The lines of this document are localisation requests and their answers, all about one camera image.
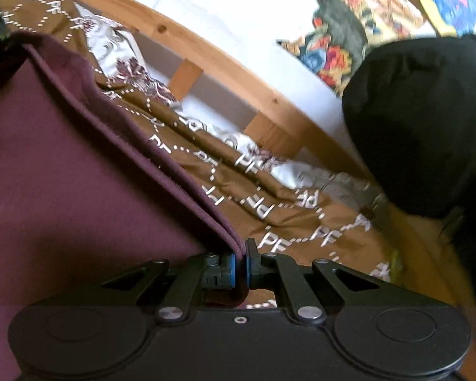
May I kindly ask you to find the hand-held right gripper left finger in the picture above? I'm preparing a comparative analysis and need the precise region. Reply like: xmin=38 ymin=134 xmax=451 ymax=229
xmin=101 ymin=252 xmax=237 ymax=323

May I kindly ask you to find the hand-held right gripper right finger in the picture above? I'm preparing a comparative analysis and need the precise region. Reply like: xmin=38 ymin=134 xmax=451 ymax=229
xmin=244 ymin=238 xmax=389 ymax=323

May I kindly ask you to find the maroon long-sleeve shirt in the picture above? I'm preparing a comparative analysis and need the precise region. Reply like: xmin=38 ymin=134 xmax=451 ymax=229
xmin=0 ymin=34 xmax=248 ymax=370

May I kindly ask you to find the brown patterned blanket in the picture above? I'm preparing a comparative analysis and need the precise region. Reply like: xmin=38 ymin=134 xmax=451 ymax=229
xmin=0 ymin=0 xmax=405 ymax=310

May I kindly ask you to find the black puffer jacket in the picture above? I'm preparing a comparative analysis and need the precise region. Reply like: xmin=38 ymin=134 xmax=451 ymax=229
xmin=341 ymin=34 xmax=476 ymax=247

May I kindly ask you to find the floral bedsheet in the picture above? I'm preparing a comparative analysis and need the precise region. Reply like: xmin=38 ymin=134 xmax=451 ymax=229
xmin=73 ymin=6 xmax=385 ymax=215

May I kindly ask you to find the wooden bed frame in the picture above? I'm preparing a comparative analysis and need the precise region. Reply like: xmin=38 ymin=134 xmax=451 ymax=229
xmin=57 ymin=0 xmax=476 ymax=302

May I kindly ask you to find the landscape painting wall poster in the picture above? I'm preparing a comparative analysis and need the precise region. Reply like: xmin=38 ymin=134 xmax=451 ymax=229
xmin=275 ymin=0 xmax=425 ymax=96

